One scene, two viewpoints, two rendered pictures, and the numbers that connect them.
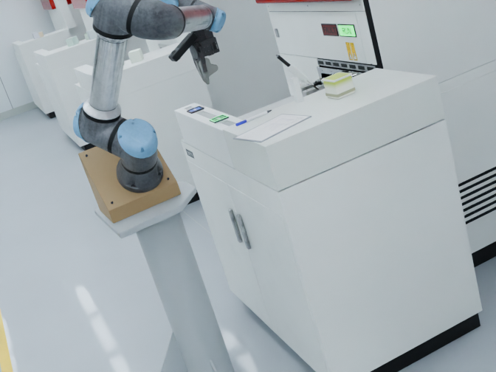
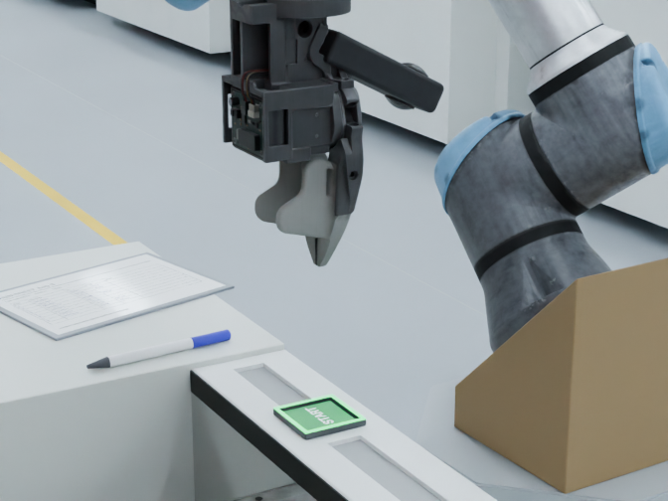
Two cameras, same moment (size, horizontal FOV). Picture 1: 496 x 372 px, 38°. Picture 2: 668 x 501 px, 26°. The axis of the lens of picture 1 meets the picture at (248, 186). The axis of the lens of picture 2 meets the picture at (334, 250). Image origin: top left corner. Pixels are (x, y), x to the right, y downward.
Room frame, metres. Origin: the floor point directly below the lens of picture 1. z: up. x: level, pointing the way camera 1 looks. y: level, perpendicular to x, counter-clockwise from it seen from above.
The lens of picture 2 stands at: (3.52, -0.17, 1.46)
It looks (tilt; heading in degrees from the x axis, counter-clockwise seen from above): 18 degrees down; 168
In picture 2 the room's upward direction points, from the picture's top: straight up
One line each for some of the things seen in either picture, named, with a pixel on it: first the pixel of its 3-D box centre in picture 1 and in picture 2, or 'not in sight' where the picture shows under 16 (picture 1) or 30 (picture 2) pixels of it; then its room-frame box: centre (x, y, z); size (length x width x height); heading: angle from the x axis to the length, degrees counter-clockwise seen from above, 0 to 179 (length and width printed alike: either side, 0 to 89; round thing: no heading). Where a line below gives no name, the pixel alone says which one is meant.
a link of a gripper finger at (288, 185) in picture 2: (209, 70); (290, 206); (2.46, 0.01, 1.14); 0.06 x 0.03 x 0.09; 108
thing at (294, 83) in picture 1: (298, 81); not in sight; (2.37, -0.27, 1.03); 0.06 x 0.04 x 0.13; 108
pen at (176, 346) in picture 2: (254, 117); (160, 350); (2.32, -0.09, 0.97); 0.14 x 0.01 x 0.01; 111
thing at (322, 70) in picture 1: (347, 81); not in sight; (2.72, -0.49, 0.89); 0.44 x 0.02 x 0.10; 18
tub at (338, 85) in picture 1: (339, 85); not in sight; (2.28, -0.38, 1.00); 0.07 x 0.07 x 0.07; 21
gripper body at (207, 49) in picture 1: (200, 40); (293, 75); (2.47, 0.01, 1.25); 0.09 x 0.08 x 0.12; 108
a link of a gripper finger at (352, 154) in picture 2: not in sight; (337, 156); (2.49, 0.04, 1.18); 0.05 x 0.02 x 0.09; 18
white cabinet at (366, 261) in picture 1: (320, 229); not in sight; (2.53, -0.22, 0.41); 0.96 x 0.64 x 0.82; 18
